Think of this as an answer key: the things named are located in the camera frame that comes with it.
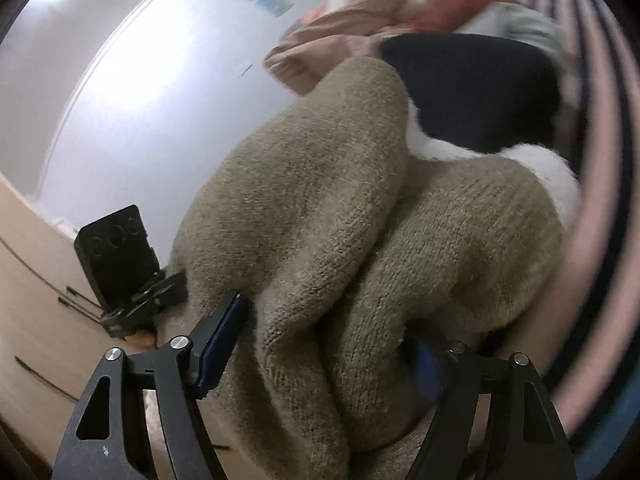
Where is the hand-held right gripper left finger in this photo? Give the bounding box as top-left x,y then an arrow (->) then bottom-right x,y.
52,291 -> 249,480

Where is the striped bed sheet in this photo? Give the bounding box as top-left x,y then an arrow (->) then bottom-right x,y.
500,0 -> 640,480

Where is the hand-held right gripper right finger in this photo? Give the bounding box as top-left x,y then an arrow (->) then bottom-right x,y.
405,332 -> 576,480

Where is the brown knitted sweater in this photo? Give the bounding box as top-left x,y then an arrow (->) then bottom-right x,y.
155,55 -> 569,480

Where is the light grey-blue cloth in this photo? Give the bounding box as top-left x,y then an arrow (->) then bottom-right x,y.
460,2 -> 567,59

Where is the navy garment with white fleece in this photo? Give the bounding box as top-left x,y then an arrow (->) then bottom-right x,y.
377,32 -> 584,227

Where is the small blue wall poster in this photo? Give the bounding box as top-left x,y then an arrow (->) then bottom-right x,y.
248,0 -> 294,17

